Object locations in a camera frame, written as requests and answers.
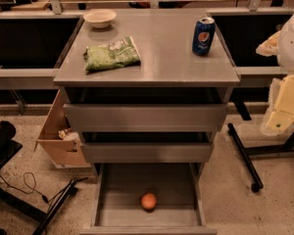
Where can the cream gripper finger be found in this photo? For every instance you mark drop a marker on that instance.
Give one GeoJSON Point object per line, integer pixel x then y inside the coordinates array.
{"type": "Point", "coordinates": [280, 112]}
{"type": "Point", "coordinates": [270, 46]}

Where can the orange fruit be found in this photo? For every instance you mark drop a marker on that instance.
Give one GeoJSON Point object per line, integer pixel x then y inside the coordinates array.
{"type": "Point", "coordinates": [148, 201]}

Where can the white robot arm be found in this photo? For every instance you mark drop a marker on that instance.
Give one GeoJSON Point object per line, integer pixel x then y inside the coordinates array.
{"type": "Point", "coordinates": [285, 51]}

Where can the grey open bottom drawer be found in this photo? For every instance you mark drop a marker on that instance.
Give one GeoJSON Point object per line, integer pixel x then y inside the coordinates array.
{"type": "Point", "coordinates": [117, 208]}

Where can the grey top drawer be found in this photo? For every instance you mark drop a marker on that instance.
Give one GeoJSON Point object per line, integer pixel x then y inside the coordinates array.
{"type": "Point", "coordinates": [145, 118]}

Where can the grey middle drawer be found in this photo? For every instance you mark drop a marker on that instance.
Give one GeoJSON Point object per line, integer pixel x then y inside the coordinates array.
{"type": "Point", "coordinates": [147, 152]}

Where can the blue Pepsi can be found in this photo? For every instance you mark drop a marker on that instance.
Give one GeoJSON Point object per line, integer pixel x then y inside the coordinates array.
{"type": "Point", "coordinates": [204, 32]}

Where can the black table leg right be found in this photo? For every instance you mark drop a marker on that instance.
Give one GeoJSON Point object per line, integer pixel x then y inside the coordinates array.
{"type": "Point", "coordinates": [257, 184]}

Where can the green chip bag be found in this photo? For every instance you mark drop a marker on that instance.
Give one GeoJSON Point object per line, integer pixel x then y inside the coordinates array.
{"type": "Point", "coordinates": [110, 56]}

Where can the white bowl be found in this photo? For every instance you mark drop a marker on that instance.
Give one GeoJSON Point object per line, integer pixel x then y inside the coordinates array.
{"type": "Point", "coordinates": [100, 18]}

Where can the crumpled wrapper in box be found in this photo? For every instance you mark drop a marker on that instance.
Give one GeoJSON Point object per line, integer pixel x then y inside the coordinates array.
{"type": "Point", "coordinates": [68, 134]}

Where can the cardboard box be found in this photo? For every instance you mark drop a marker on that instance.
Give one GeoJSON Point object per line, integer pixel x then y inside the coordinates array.
{"type": "Point", "coordinates": [63, 153]}

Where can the black stand leg left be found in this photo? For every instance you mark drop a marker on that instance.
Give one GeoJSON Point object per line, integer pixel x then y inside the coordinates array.
{"type": "Point", "coordinates": [56, 204]}

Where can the black chair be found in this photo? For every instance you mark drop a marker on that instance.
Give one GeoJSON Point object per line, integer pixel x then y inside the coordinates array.
{"type": "Point", "coordinates": [8, 147]}

